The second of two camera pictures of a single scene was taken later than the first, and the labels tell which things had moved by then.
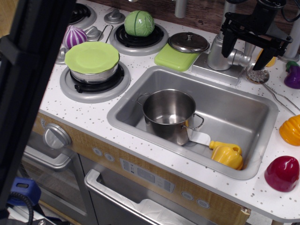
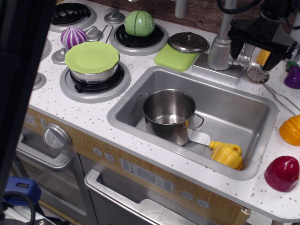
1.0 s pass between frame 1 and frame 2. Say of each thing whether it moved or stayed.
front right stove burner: stayed
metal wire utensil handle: stayed
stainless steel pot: stayed
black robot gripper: moved
